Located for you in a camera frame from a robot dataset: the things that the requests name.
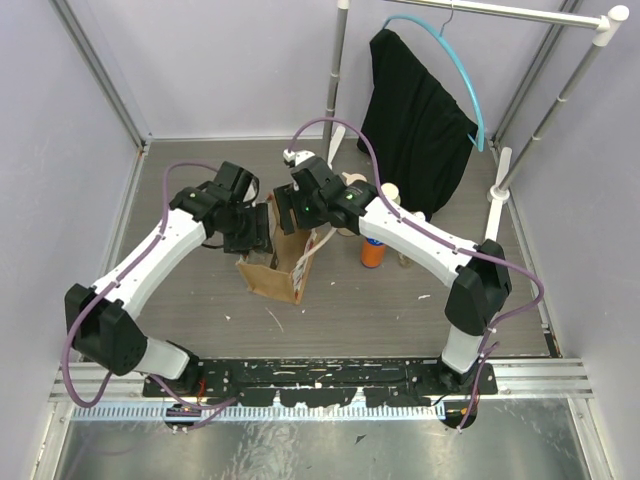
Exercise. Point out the black hanging cloth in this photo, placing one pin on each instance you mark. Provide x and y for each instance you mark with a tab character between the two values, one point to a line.
421	137

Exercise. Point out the beige pump dispenser bottle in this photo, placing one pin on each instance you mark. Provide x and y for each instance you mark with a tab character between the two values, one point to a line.
350	178

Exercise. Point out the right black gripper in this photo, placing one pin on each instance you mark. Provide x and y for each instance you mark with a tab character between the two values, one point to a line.
287	199

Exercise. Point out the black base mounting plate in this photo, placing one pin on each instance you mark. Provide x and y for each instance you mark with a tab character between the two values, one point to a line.
315	383

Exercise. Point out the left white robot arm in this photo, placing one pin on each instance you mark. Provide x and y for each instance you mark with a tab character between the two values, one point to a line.
101	318

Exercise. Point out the aluminium frame rail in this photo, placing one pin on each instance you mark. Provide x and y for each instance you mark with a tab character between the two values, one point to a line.
516	377

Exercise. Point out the orange bottle blue cap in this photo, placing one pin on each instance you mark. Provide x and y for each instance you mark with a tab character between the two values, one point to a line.
372	253

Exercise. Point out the cream round cap bottle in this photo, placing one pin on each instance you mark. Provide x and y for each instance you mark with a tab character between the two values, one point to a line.
391	192

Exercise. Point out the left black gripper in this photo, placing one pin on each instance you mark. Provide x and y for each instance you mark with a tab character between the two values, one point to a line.
251	233

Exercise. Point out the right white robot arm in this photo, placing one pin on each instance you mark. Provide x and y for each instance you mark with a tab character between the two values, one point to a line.
478	282

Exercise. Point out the blue clothes hanger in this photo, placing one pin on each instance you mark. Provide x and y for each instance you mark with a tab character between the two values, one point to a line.
478	140

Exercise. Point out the clear amber liquid bottle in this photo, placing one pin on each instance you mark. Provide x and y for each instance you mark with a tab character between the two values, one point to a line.
405	261

